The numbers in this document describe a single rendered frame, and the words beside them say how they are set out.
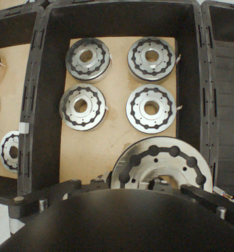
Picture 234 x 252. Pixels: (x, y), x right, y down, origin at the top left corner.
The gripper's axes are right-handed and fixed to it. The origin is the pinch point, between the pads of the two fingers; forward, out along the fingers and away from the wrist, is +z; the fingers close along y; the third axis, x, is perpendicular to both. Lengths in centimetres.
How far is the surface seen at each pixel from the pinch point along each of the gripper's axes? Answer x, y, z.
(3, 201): -8.0, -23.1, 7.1
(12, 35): 30.0, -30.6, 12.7
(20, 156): 0.8, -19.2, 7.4
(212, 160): 1.6, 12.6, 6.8
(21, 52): 27.3, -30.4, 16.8
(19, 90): 16.2, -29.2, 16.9
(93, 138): 4.3, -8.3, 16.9
